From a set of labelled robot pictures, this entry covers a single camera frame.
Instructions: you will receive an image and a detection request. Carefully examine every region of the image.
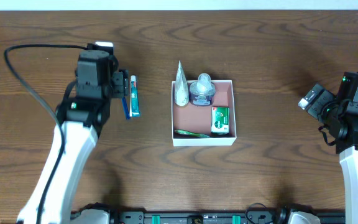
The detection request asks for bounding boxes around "blue disposable razor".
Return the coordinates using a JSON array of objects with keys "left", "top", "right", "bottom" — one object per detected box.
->
[{"left": 121, "top": 97, "right": 131, "bottom": 120}]

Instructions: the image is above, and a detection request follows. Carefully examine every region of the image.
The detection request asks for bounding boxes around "teal toothpaste tube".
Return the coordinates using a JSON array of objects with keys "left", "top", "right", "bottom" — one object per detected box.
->
[{"left": 130, "top": 75, "right": 140, "bottom": 117}]

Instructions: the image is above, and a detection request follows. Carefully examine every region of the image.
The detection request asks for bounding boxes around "white lotion tube gold cap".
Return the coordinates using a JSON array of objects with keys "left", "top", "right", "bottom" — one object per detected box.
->
[{"left": 174, "top": 61, "right": 189, "bottom": 106}]

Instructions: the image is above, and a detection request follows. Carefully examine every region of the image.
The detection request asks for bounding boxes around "green toothbrush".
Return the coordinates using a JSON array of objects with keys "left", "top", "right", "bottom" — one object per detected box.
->
[{"left": 174, "top": 129, "right": 211, "bottom": 138}]

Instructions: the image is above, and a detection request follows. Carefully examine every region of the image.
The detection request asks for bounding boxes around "green Dettol soap bar pack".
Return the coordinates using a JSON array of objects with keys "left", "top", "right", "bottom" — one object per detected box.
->
[{"left": 211, "top": 106, "right": 230, "bottom": 135}]

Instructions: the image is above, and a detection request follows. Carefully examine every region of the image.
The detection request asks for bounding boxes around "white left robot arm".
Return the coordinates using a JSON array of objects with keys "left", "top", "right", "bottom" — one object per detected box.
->
[{"left": 17, "top": 44, "right": 129, "bottom": 223}]

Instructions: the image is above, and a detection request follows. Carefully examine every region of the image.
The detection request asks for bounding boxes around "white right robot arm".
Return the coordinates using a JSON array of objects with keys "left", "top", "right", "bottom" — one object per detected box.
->
[{"left": 318, "top": 72, "right": 358, "bottom": 223}]

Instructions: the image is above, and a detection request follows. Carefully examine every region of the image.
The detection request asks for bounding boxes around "white box with pink interior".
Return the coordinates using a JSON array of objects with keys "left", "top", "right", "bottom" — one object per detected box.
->
[{"left": 171, "top": 80, "right": 237, "bottom": 147}]

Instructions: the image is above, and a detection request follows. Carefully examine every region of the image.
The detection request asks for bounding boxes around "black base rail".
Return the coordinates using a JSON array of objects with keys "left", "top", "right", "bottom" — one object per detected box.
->
[{"left": 69, "top": 203, "right": 346, "bottom": 224}]

